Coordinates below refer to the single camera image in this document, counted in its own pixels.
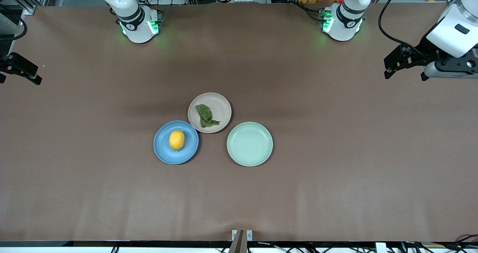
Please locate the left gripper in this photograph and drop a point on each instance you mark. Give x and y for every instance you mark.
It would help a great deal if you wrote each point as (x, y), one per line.
(424, 48)

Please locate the yellow lemon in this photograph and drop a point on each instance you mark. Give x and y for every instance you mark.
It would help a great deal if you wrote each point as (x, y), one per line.
(176, 140)

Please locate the green lettuce leaf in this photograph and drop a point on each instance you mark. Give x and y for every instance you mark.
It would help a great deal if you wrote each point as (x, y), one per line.
(205, 115)

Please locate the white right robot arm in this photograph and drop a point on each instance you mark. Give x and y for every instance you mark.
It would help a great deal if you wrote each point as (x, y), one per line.
(138, 25)

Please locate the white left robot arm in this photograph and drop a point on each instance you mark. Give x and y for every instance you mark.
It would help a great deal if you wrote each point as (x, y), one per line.
(345, 21)

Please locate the light green round plate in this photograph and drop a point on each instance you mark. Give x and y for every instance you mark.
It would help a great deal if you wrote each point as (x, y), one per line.
(249, 144)

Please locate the blue round plate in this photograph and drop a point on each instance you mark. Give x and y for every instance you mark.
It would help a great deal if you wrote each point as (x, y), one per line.
(188, 148)

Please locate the beige pink round plate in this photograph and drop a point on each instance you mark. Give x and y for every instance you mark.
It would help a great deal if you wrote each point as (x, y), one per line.
(220, 107)

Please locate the small metal bracket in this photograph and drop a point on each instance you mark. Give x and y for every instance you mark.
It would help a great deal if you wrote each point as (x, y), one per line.
(250, 235)

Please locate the brown post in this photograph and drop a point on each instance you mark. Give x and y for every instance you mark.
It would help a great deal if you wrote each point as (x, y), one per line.
(239, 245)

